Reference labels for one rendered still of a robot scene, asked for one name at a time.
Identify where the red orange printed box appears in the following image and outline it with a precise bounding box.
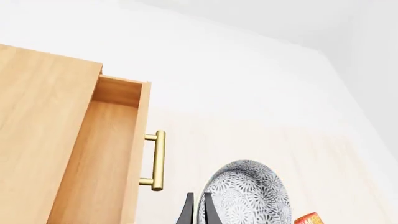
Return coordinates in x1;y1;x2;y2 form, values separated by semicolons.
294;211;325;224

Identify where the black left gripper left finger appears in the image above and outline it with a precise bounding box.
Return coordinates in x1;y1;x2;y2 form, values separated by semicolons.
175;192;195;224

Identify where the brass drawer handle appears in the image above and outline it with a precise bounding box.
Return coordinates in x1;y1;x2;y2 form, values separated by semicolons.
139;129;167;192

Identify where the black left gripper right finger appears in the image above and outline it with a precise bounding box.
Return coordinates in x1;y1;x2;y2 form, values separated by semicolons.
204;192;224;224

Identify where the wooden cabinet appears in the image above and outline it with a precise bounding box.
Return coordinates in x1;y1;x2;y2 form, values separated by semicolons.
0;43;104;224

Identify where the open wooden drawer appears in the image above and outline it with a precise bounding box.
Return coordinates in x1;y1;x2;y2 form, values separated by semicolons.
46;74;152;224

